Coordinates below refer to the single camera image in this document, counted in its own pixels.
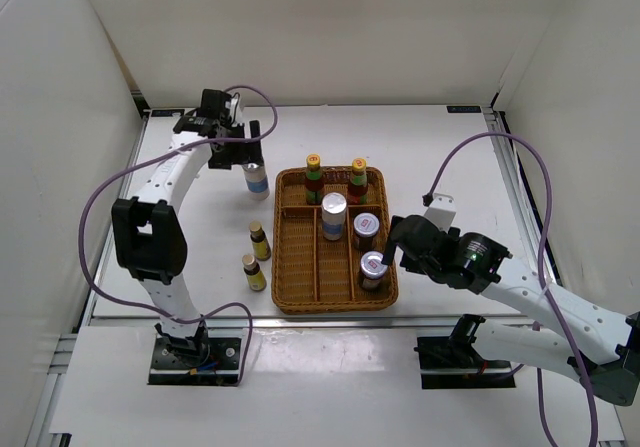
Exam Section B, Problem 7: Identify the yellow-label small bottle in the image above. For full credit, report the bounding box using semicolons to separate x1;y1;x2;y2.
249;220;271;261
242;254;267;292

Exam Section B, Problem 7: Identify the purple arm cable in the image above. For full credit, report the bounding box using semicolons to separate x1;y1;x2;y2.
429;132;599;447
78;85;279;387

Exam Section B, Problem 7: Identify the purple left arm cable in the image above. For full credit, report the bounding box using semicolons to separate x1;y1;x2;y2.
78;85;279;387

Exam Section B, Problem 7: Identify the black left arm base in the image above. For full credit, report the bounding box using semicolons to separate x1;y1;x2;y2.
147;331;245;387

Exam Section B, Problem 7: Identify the yellow-cap sauce bottle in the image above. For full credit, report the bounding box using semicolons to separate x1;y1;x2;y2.
347;158;368;205
304;153;325;205

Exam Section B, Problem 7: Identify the right blue label sticker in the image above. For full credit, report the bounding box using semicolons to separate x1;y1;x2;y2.
446;105;482;114

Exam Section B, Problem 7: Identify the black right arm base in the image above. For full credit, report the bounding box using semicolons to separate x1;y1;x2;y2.
414;336;516;390

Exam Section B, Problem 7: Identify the brown wicker basket tray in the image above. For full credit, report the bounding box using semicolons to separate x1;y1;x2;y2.
271;167;398;315

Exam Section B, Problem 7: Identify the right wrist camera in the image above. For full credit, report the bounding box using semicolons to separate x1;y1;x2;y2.
424;193;457;231

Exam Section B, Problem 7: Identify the silver-lid salt shaker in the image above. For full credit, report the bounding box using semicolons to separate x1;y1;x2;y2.
321;192;347;241
242;163;270;201

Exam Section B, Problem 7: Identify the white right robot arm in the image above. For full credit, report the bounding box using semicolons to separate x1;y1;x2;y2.
383;215;639;406

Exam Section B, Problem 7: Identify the blue label sticker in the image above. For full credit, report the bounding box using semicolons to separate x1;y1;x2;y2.
446;105;482;114
150;108;185;118

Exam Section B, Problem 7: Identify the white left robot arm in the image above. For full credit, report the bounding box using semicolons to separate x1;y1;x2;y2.
111;89;264;367

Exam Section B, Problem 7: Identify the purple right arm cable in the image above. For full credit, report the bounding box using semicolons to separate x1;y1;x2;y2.
429;132;599;447

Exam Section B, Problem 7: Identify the aluminium table frame rail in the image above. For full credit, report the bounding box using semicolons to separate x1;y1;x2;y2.
482;107;563;286

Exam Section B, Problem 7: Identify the white-lid spice jar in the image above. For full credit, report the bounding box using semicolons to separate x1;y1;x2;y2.
359;251;388;291
353;212;380;252

